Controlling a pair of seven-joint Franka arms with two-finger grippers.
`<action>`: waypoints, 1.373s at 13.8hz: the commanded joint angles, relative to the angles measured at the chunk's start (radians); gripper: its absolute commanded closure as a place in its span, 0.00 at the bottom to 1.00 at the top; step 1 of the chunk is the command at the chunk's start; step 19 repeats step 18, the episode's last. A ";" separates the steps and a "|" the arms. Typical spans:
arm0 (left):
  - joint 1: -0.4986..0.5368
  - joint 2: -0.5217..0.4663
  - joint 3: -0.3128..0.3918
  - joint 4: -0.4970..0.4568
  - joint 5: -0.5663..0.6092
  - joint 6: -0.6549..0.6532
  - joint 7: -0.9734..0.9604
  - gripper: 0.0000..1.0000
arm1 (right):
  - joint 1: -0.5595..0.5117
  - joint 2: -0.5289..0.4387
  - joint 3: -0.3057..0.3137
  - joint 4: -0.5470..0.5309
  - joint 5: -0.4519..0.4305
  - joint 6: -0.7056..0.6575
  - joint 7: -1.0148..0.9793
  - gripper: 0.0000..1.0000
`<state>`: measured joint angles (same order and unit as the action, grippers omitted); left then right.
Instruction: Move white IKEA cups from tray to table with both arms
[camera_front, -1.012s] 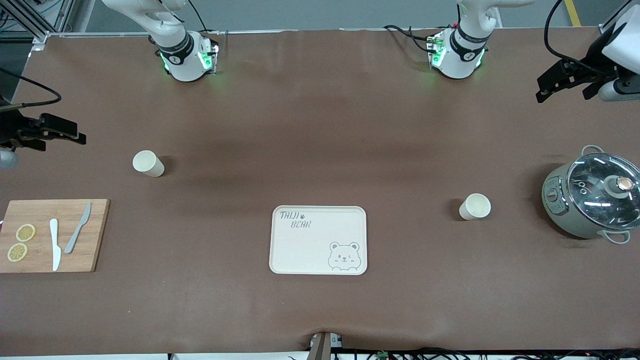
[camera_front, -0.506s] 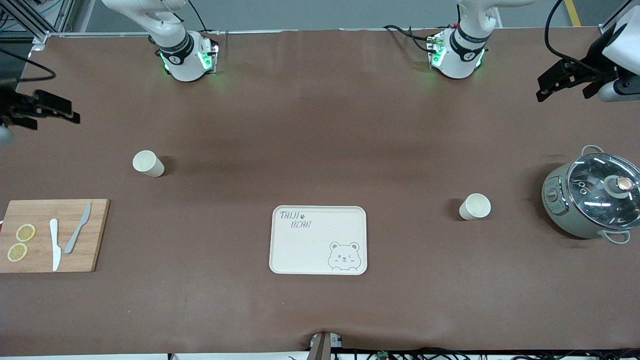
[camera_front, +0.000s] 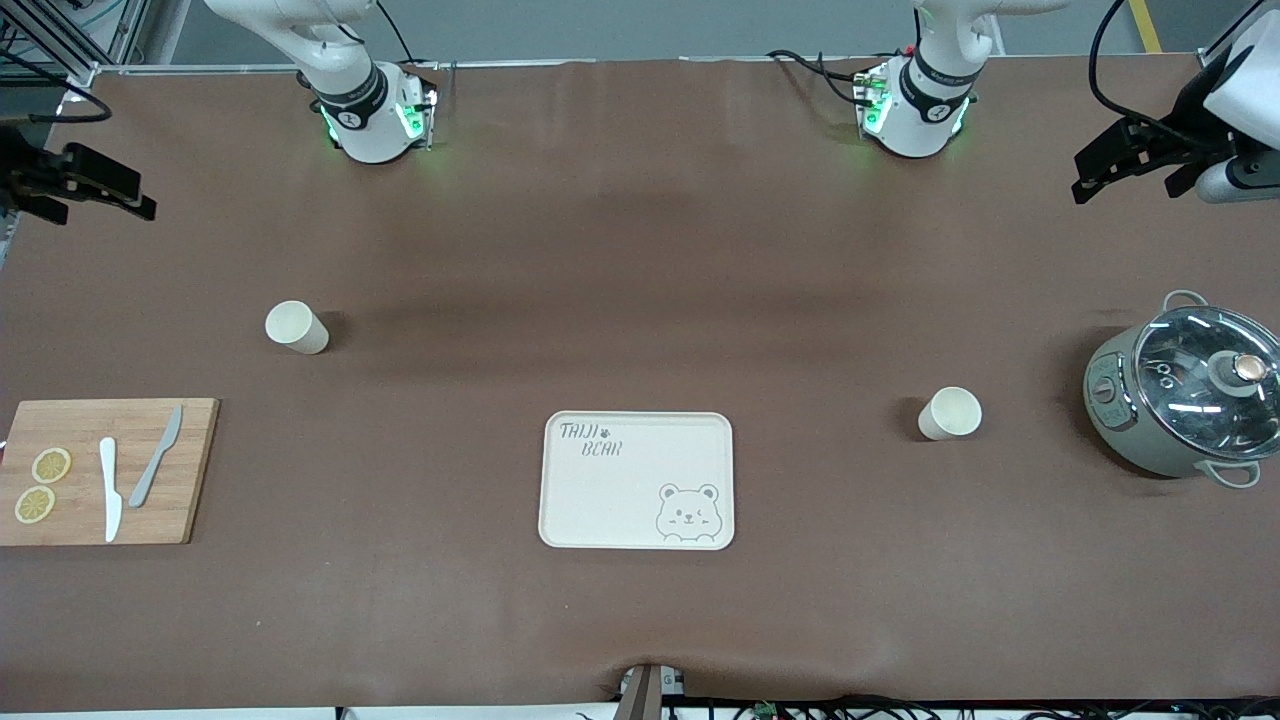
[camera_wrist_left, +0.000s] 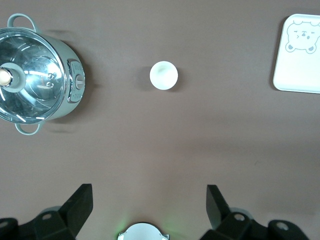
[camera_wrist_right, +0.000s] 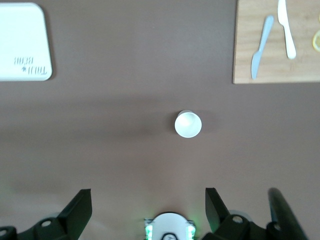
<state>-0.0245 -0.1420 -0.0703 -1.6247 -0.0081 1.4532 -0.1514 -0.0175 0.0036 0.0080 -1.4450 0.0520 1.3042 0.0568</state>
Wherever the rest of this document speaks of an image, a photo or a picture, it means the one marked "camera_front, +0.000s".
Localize white cup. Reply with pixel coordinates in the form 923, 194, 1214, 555
918, 387, 983, 442
265, 300, 330, 356

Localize glass pot lid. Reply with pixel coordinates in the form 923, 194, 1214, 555
1133, 305, 1280, 461

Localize wooden cutting board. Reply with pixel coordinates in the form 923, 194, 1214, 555
0, 398, 221, 547

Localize grey pot with glass lid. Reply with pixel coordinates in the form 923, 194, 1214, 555
1083, 290, 1280, 489

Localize grey plastic knife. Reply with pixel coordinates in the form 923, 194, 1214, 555
128, 404, 185, 509

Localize white plastic knife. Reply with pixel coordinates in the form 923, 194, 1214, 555
98, 437, 124, 544

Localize brown table cover mat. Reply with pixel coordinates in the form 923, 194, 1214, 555
0, 57, 1280, 713

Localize cream tray with bear print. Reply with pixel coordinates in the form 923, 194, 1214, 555
538, 410, 736, 551

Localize aluminium frame profile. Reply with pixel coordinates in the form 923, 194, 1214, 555
0, 0, 151, 86

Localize black left arm base cables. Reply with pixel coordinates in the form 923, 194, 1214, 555
768, 48, 871, 106

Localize black right arm base cable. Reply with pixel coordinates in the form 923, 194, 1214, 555
375, 0, 441, 73

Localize grey metal bracket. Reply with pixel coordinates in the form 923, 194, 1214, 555
618, 663, 687, 720

